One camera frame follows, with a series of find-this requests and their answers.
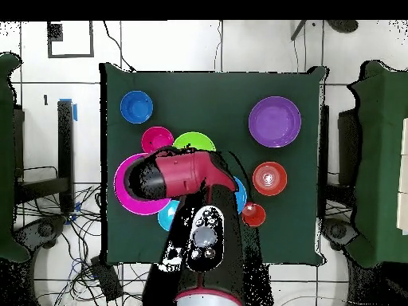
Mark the large pink bowl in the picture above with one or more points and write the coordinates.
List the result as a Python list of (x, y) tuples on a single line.
[(122, 191)]

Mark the red bowl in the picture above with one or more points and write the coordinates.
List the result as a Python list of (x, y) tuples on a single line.
[(156, 138)]

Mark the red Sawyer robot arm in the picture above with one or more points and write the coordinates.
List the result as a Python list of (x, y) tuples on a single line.
[(185, 172)]

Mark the orange bowl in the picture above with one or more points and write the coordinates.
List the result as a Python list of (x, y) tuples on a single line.
[(269, 178)]

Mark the small ribbed cyan bowl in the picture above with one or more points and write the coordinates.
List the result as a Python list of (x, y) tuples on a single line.
[(165, 216)]

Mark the orange cup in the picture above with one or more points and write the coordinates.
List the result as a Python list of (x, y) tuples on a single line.
[(255, 216)]

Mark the dark green tablecloth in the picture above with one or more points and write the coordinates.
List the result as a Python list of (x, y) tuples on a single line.
[(207, 105)]

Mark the person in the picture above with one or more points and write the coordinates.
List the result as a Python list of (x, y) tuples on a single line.
[(344, 26)]

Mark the purple bowl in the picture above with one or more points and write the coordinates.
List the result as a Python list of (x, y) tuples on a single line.
[(274, 122)]

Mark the black power brick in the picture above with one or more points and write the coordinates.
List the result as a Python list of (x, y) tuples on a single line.
[(106, 280)]

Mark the black metal stand frame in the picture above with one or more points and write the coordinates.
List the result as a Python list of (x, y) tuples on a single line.
[(65, 143)]

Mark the large light blue bowl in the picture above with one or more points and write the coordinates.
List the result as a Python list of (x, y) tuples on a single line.
[(242, 194)]

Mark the small dark blue bowl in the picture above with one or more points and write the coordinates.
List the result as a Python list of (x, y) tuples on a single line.
[(136, 107)]

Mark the black floor stand base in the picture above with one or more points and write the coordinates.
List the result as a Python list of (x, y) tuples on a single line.
[(44, 229), (338, 231)]

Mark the green bowl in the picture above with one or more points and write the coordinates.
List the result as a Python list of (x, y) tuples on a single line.
[(194, 140)]

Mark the green cloth side table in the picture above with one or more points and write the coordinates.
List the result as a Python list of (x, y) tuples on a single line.
[(382, 127), (6, 159)]

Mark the white box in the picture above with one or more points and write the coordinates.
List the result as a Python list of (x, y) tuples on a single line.
[(404, 175)]

